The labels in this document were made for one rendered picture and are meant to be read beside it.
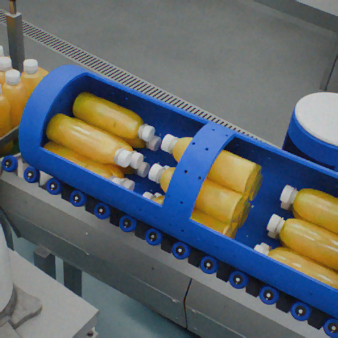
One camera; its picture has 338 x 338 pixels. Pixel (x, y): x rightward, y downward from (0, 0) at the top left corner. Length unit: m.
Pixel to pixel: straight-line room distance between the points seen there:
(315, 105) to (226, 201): 0.67
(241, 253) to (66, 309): 0.37
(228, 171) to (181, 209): 0.13
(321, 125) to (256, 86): 2.15
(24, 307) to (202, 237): 0.40
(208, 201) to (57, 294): 0.37
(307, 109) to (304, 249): 0.61
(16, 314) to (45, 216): 0.51
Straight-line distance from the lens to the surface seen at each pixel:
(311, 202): 1.22
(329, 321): 1.26
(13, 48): 1.98
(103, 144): 1.28
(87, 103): 1.39
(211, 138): 1.18
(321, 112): 1.73
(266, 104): 3.63
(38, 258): 1.74
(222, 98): 3.60
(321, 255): 1.23
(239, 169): 1.17
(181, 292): 1.36
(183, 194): 1.14
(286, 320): 1.29
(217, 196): 1.18
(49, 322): 1.03
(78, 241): 1.45
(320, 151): 1.64
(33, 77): 1.63
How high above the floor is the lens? 1.94
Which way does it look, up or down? 41 degrees down
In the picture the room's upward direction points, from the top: 8 degrees clockwise
